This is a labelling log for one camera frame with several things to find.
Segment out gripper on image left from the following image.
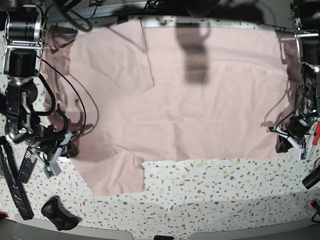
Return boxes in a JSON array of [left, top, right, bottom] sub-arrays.
[[32, 131, 78, 178]]

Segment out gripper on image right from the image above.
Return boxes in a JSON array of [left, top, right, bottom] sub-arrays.
[[268, 122, 315, 160]]

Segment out pink T-shirt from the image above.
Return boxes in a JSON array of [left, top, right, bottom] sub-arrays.
[[41, 19, 305, 197]]

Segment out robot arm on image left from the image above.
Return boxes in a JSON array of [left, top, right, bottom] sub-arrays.
[[0, 0, 75, 183]]

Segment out black JVC remote control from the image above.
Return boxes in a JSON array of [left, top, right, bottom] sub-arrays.
[[17, 147, 37, 184]]

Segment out black cylinder tool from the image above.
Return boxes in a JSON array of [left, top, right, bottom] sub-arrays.
[[302, 168, 320, 190]]

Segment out black game controller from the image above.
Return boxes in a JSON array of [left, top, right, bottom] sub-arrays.
[[41, 196, 81, 231]]

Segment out long black plastic-wrapped bar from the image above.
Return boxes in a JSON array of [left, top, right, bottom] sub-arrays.
[[0, 136, 34, 221]]

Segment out black device at table edge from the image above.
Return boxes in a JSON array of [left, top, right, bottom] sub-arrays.
[[117, 15, 129, 25]]

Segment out red handle screwdriver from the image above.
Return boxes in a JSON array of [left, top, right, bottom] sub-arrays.
[[307, 121, 320, 162]]

